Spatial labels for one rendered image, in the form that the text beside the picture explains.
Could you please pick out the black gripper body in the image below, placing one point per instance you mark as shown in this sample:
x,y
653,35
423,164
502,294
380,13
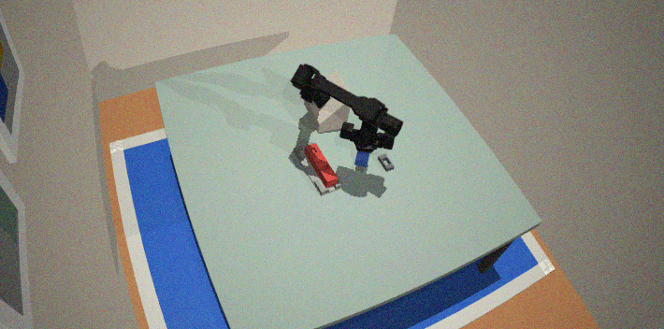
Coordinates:
x,y
348,132

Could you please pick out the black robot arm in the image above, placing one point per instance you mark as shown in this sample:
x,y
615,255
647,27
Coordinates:
x,y
319,90

